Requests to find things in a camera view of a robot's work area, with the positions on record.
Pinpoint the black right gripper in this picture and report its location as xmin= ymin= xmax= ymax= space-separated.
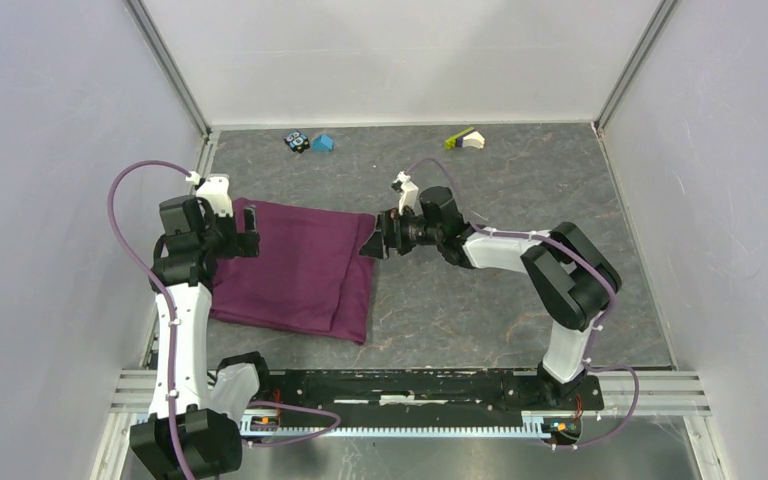
xmin=359 ymin=203 xmax=443 ymax=260

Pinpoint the purple cloth wrap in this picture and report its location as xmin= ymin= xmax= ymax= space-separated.
xmin=210 ymin=198 xmax=375 ymax=345

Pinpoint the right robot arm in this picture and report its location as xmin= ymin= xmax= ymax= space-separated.
xmin=360 ymin=181 xmax=622 ymax=408

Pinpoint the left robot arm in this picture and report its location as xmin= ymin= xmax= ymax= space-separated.
xmin=130 ymin=194 xmax=274 ymax=479

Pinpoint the black blue toy car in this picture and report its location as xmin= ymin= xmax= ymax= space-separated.
xmin=284 ymin=130 xmax=311 ymax=153

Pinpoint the blue toy block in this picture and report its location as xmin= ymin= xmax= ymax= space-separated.
xmin=311 ymin=134 xmax=335 ymax=152

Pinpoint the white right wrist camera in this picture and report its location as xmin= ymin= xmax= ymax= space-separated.
xmin=390 ymin=171 xmax=419 ymax=215

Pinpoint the aluminium corner frame rail left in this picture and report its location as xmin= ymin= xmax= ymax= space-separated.
xmin=123 ymin=0 xmax=212 ymax=138

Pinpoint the aluminium corner frame rail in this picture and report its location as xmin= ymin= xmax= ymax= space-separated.
xmin=592 ymin=0 xmax=680 ymax=137
xmin=123 ymin=0 xmax=212 ymax=138

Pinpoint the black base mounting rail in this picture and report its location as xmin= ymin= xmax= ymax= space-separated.
xmin=269 ymin=368 xmax=605 ymax=411

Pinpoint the aluminium front frame rail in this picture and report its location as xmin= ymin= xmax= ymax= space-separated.
xmin=92 ymin=370 xmax=713 ymax=442

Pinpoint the aluminium corner frame rail right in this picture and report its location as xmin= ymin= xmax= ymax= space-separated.
xmin=592 ymin=0 xmax=680 ymax=137

